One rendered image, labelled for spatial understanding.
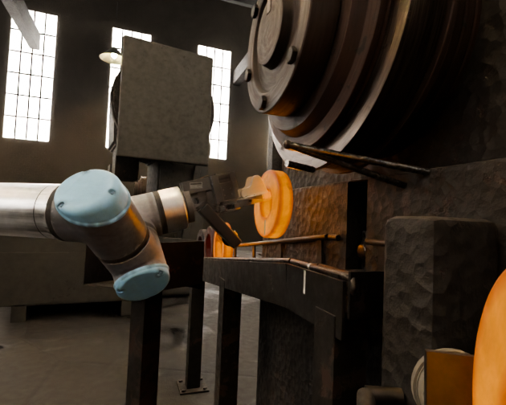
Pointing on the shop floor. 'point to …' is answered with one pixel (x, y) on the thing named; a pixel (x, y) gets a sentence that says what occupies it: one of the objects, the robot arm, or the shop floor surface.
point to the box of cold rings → (44, 276)
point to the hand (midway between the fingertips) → (271, 195)
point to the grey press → (161, 120)
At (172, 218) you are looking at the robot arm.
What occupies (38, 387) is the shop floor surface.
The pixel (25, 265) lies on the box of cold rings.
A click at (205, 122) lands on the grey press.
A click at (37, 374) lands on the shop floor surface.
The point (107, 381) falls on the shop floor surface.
